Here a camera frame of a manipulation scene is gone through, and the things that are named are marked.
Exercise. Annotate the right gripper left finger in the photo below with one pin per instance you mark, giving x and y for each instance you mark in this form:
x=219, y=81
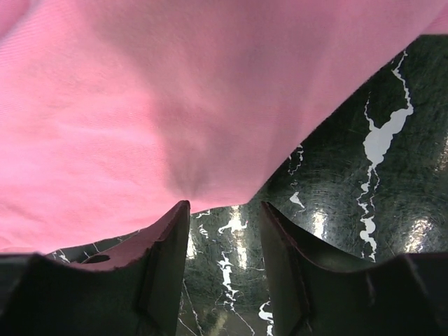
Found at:
x=133, y=288

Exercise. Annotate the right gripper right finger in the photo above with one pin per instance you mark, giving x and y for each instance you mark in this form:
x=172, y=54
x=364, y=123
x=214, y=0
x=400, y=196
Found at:
x=318, y=289

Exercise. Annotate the pink t shirt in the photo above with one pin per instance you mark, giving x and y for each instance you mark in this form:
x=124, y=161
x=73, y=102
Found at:
x=113, y=111

